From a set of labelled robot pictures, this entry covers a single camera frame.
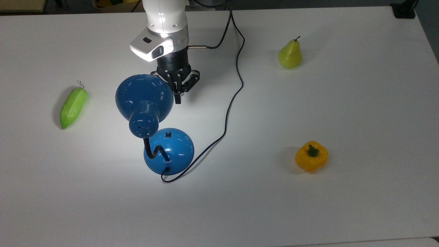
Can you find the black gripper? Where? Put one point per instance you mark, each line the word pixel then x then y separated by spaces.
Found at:
pixel 174 61

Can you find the blue desk lamp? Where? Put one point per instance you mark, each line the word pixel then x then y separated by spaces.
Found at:
pixel 144 92

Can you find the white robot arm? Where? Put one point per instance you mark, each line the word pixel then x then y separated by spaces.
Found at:
pixel 164 20

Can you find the cardboard box with yellow items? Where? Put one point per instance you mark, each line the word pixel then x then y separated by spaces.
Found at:
pixel 113 6

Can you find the green pear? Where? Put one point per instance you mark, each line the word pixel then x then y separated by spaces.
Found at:
pixel 289 56

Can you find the green cucumber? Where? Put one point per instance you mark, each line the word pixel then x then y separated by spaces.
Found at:
pixel 73 108

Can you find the yellow bell pepper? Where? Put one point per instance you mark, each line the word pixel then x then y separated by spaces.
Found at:
pixel 310 161

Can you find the wooden side table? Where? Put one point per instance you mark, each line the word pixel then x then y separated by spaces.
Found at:
pixel 20 5

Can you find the black corner clamp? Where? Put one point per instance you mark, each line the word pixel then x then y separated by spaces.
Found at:
pixel 404 12

